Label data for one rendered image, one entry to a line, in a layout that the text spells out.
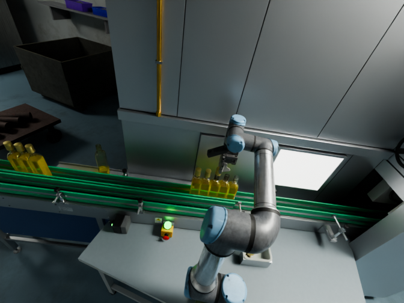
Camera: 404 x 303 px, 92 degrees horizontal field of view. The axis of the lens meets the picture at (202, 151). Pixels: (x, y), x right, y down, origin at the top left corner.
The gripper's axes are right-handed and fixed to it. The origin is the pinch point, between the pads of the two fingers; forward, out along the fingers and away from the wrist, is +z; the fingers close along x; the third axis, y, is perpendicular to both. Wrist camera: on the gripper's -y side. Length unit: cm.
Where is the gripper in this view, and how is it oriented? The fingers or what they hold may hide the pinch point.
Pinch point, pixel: (219, 169)
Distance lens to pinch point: 114.7
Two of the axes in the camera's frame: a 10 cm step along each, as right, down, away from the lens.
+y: 9.9, 1.5, 0.5
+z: -1.5, 7.5, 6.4
